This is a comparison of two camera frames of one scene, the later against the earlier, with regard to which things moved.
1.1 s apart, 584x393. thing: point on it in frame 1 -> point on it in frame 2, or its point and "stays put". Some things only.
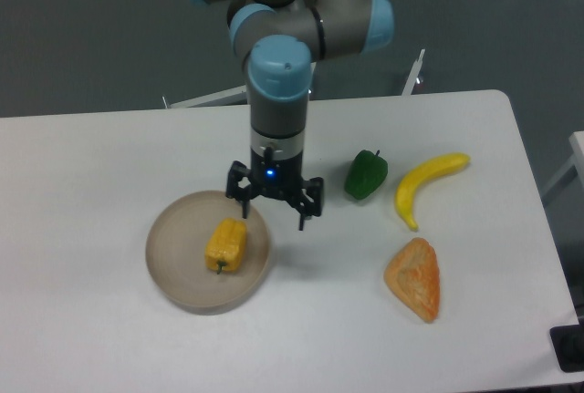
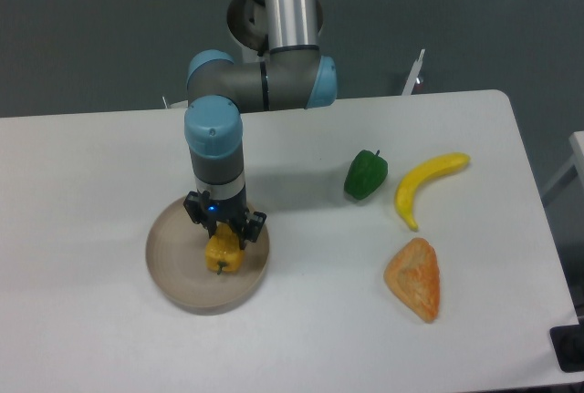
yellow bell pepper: x=226 y=247 stays put
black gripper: x=281 y=178 -> x=207 y=211
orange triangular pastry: x=412 y=274 stays put
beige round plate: x=175 y=243 stays put
